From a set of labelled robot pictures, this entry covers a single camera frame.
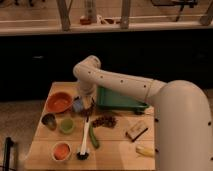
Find wooden block with black base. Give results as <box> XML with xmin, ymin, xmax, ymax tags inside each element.
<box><xmin>125</xmin><ymin>120</ymin><xmax>148</xmax><ymax>142</ymax></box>

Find yellow banana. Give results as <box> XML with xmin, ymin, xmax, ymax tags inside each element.
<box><xmin>136</xmin><ymin>145</ymin><xmax>154</xmax><ymax>157</ymax></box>

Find green cucumber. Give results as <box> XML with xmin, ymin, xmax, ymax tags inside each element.
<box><xmin>89</xmin><ymin>125</ymin><xmax>100</xmax><ymax>149</ymax></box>

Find dark brown bowl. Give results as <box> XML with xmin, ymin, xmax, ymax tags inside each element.
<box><xmin>80</xmin><ymin>99</ymin><xmax>95</xmax><ymax>116</ymax></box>

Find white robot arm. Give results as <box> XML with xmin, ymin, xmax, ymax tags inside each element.
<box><xmin>73</xmin><ymin>55</ymin><xmax>213</xmax><ymax>171</ymax></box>

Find dark metal cup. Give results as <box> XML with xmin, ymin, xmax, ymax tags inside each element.
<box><xmin>41</xmin><ymin>113</ymin><xmax>57</xmax><ymax>131</ymax></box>

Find red object on shelf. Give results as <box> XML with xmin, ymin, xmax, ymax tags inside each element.
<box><xmin>80</xmin><ymin>16</ymin><xmax>92</xmax><ymax>25</ymax></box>

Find green plastic tray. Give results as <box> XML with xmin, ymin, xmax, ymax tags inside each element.
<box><xmin>96</xmin><ymin>87</ymin><xmax>148</xmax><ymax>111</ymax></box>

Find small green cup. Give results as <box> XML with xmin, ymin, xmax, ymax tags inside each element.
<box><xmin>59</xmin><ymin>118</ymin><xmax>74</xmax><ymax>134</ymax></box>

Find black pole stand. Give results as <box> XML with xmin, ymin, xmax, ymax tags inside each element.
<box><xmin>2</xmin><ymin>137</ymin><xmax>14</xmax><ymax>171</ymax></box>

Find red orange bowl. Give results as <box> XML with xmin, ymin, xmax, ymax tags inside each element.
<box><xmin>46</xmin><ymin>92</ymin><xmax>72</xmax><ymax>113</ymax></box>

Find white bowl orange contents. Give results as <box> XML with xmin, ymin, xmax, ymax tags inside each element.
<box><xmin>51</xmin><ymin>142</ymin><xmax>71</xmax><ymax>162</ymax></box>

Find brown grape bunch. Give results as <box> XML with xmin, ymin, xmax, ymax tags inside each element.
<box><xmin>92</xmin><ymin>116</ymin><xmax>117</xmax><ymax>128</ymax></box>

